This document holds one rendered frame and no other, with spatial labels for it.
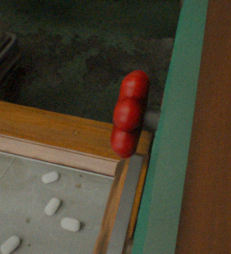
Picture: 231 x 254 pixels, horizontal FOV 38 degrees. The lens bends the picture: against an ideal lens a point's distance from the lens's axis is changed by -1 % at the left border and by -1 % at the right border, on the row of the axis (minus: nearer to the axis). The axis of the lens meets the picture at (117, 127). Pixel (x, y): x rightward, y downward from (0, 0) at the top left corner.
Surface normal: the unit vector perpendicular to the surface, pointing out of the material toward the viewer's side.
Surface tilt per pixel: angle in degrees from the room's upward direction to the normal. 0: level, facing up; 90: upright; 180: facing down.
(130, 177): 0
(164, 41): 0
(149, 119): 45
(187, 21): 0
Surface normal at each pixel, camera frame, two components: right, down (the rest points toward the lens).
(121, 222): 0.03, -0.58
